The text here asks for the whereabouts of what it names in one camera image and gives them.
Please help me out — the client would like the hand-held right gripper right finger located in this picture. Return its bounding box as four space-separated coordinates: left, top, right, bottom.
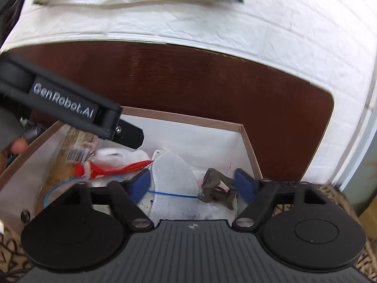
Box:
232 168 327 230

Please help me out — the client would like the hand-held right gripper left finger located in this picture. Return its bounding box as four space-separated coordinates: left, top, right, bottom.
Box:
68 169 154 231

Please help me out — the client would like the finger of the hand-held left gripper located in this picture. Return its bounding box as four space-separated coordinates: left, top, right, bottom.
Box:
113 119 145 150

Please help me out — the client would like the blue hand net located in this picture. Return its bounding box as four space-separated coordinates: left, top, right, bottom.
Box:
44 179 201 207

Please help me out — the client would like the printed cloth pouch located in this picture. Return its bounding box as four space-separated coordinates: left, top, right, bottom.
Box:
141 150 204 221

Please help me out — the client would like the brown cardboard box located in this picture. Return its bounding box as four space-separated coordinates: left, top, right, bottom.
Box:
0 106 264 234

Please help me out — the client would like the brown insoles pack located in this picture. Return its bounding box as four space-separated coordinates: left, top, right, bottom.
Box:
44 125 99 195

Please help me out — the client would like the person's left hand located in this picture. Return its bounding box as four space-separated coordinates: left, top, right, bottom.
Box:
10 138 29 155

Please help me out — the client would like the letter print blanket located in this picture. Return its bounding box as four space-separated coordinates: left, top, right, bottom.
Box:
0 183 377 283

